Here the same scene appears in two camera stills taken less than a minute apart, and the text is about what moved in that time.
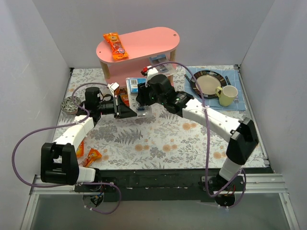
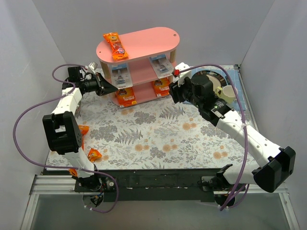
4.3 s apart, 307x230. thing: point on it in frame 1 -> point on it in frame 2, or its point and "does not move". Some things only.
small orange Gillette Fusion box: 124,96 does not move
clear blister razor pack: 166,69 does not move
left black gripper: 116,107 -> 100,83
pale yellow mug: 227,95 does not move
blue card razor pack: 135,108 -> 121,75
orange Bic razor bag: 118,51 does not move
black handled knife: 228,80 does not move
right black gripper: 142,96 -> 175,91
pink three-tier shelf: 152,49 does not move
